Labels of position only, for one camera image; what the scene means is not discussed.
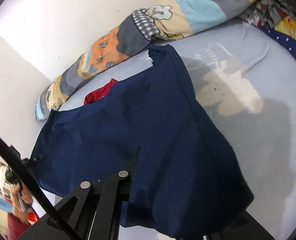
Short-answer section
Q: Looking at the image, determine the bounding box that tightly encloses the navy blue work garment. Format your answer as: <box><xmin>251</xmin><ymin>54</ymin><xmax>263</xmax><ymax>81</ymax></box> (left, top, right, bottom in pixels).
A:
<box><xmin>31</xmin><ymin>45</ymin><xmax>254</xmax><ymax>238</ymax></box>

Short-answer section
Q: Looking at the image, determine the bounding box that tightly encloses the red sleeve forearm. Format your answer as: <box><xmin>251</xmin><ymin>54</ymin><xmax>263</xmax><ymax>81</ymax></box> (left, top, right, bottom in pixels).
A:
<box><xmin>7</xmin><ymin>213</ymin><xmax>31</xmax><ymax>240</ymax></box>

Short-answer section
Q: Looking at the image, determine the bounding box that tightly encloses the patchwork rolled quilt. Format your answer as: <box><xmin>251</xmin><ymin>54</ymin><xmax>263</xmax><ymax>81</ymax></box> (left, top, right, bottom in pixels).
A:
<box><xmin>35</xmin><ymin>0</ymin><xmax>257</xmax><ymax>121</ymax></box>

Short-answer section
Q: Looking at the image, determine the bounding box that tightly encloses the grey black patterned cloth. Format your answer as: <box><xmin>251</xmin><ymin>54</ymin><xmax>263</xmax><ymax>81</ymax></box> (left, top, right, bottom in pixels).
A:
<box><xmin>238</xmin><ymin>0</ymin><xmax>296</xmax><ymax>29</ymax></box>

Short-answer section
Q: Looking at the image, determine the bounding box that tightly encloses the yellow navy star blanket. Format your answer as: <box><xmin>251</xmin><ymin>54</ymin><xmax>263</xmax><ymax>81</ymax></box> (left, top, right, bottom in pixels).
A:
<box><xmin>258</xmin><ymin>16</ymin><xmax>296</xmax><ymax>60</ymax></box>

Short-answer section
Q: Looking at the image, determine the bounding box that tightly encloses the red garment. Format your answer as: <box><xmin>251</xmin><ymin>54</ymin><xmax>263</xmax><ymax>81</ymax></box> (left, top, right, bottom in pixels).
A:
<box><xmin>83</xmin><ymin>79</ymin><xmax>118</xmax><ymax>105</ymax></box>

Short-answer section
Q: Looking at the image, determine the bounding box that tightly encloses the white rack shelf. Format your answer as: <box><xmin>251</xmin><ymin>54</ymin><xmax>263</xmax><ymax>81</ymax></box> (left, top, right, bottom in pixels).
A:
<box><xmin>0</xmin><ymin>165</ymin><xmax>11</xmax><ymax>202</ymax></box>

